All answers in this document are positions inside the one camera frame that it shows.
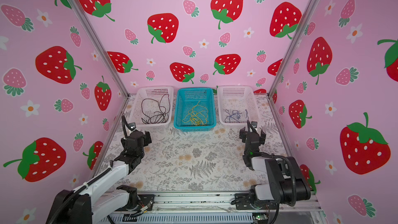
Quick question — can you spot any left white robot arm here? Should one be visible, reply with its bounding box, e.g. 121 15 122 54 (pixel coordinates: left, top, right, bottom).
46 116 153 224

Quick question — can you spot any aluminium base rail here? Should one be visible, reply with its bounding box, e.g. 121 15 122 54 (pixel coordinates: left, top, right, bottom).
94 191 328 224

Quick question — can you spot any blue cable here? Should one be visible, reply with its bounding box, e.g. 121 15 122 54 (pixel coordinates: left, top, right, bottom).
223 108 249 124

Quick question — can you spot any right white plastic basket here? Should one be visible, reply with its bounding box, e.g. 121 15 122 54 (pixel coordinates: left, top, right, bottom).
217 85 261 128

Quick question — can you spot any teal plastic basket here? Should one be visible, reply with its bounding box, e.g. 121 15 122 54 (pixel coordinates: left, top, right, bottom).
174 87 217 132

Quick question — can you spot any left white plastic basket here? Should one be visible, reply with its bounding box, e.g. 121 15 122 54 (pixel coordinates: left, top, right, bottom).
128 86 174 131

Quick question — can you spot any black cable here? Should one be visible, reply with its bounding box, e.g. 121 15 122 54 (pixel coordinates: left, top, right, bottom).
141 94 171 124

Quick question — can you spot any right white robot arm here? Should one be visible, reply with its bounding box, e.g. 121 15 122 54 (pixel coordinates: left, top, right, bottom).
231 128 311 208

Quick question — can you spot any aluminium corner post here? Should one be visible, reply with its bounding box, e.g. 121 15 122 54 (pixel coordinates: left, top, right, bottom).
268 0 320 98
68 0 130 99

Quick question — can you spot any left aluminium corner post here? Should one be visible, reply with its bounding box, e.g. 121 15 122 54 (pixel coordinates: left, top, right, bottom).
68 0 130 99

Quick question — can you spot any yellow cable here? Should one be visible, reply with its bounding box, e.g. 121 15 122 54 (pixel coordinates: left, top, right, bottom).
181 101 211 128

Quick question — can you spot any white plastic basket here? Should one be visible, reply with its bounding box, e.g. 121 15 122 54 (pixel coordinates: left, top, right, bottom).
128 86 174 131
217 85 261 128

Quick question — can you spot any right aluminium corner post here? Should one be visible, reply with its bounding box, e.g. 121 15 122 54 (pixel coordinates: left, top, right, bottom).
268 0 320 98

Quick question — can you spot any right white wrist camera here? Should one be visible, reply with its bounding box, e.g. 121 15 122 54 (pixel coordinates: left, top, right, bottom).
250 121 258 131

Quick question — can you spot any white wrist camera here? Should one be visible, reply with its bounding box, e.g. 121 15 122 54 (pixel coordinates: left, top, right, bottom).
250 121 258 131
127 122 136 132

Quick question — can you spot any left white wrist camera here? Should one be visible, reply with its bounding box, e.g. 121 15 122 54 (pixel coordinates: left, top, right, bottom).
127 122 136 132

